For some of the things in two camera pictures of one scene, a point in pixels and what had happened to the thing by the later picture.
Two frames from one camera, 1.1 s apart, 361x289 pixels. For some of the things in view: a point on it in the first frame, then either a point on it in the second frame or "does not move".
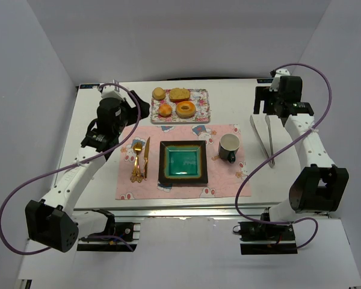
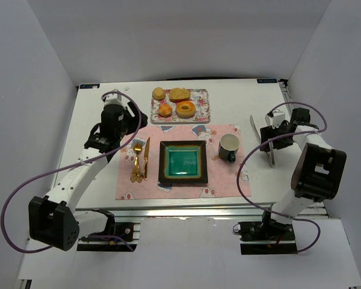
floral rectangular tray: (199, 97) does not move
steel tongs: (269, 155) does not move
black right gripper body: (263, 98) -> (271, 138)
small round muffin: (159, 93) does not move
